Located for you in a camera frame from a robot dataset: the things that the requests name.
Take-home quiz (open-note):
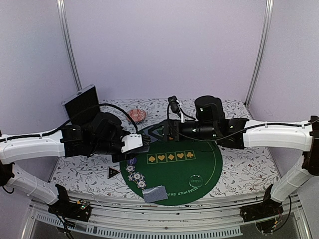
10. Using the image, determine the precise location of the white blue poker chip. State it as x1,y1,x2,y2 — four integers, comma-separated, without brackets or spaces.
137,180,147,189
125,165,135,174
128,172,145,182

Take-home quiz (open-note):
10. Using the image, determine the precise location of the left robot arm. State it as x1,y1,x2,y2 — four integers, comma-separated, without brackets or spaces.
0,112,152,216

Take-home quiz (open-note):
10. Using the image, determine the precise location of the aluminium frame post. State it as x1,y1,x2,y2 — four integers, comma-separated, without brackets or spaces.
244,0,274,108
56,0,82,91

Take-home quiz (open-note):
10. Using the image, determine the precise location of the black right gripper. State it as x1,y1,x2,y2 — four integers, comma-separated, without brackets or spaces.
149,118,218,142

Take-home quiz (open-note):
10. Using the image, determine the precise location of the aluminium poker chip case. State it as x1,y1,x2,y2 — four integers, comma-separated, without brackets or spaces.
61,84,100,125

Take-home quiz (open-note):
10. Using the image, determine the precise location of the left aluminium frame post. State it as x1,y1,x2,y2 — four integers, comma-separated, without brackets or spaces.
56,0,82,91

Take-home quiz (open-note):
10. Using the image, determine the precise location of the right arm base controller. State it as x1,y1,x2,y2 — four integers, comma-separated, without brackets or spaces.
240,203,284,234

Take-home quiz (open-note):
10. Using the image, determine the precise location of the blue playing card deck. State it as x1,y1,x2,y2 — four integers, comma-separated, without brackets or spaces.
131,146,150,153

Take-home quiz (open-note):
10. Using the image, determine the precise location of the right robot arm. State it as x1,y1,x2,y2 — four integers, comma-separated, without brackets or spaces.
163,95,319,217

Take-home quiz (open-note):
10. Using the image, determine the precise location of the black triangular card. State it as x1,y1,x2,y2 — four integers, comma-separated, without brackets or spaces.
108,167,119,179

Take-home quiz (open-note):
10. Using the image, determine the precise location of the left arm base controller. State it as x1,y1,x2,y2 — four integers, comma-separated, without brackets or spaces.
48,199,92,222

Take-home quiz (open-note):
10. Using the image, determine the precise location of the red patterned bowl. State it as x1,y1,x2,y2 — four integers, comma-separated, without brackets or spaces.
128,109,147,123

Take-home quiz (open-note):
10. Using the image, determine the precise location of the blue playing card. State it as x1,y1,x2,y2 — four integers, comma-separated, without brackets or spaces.
142,185,168,203

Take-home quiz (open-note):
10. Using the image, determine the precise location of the floral white tablecloth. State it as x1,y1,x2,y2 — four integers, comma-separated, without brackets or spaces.
51,99,279,199

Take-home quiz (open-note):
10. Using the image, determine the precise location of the round green poker mat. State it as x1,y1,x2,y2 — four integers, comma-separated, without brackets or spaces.
120,140,223,206

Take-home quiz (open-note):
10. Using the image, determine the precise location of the clear acrylic dealer button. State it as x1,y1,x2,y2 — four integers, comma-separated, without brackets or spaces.
188,174,204,188

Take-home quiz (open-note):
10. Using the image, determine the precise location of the right aluminium frame post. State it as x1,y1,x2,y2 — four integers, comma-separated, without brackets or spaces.
244,0,274,108

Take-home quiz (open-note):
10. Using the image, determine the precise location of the purple small blind button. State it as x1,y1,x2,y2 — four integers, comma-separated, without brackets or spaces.
127,158,137,165

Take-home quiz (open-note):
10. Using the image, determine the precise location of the aluminium table front rail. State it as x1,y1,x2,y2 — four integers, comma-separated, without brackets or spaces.
23,190,312,239

